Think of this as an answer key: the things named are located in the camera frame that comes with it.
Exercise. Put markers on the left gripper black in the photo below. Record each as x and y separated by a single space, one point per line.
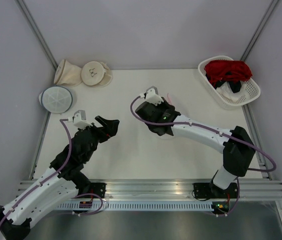
110 130

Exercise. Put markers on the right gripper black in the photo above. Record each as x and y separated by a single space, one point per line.
166 104

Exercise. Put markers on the pink-trimmed mesh laundry bag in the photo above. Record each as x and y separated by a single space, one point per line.
169 98

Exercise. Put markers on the red bra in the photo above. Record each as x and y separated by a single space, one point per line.
227 71

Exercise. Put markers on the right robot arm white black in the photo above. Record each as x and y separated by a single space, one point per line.
235 145

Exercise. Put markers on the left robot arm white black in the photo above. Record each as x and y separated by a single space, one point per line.
62 180

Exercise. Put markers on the beige laundry bag bra logo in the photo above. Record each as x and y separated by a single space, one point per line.
96 74

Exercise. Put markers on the grey-trimmed mesh laundry bag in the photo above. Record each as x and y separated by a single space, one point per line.
57 99

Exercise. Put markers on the beige laundry bag left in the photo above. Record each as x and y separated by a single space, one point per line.
67 74

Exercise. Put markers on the white garment in basket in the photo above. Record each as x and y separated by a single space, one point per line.
239 97

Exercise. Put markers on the black garment in basket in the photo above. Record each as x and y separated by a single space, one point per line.
235 87

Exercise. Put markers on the white perforated plastic basket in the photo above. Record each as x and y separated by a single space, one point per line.
251 90

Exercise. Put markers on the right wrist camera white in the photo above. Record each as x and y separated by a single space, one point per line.
152 96

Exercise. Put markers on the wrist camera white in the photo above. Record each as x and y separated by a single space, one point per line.
79 120
152 96

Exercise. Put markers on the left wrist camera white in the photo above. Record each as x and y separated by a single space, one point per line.
79 120

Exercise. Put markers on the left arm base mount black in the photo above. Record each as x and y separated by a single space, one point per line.
98 188

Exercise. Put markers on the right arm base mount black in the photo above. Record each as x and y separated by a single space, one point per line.
205 191

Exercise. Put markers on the white slotted cable duct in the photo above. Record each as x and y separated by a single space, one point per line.
76 205

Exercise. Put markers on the aluminium mounting rail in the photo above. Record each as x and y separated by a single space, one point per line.
251 189

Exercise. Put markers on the right aluminium frame post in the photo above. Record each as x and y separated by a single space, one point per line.
260 28

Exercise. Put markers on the aluminium frame post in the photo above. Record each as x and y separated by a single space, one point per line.
24 9
260 28

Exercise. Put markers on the left aluminium frame post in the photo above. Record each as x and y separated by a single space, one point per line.
24 9

